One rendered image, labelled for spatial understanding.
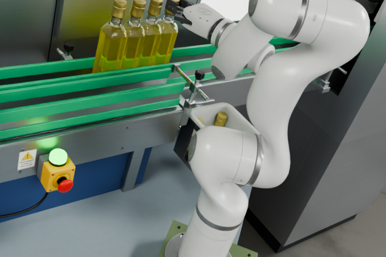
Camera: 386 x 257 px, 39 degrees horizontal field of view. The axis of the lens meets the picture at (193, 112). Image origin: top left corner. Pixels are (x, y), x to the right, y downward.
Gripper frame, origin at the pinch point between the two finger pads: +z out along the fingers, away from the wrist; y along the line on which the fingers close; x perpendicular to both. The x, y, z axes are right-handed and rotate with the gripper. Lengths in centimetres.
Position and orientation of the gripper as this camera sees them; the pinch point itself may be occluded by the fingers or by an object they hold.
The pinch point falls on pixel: (176, 4)
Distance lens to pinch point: 158.1
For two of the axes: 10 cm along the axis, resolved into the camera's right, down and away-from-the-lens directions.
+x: -2.7, 7.8, 5.6
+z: -7.5, -5.4, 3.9
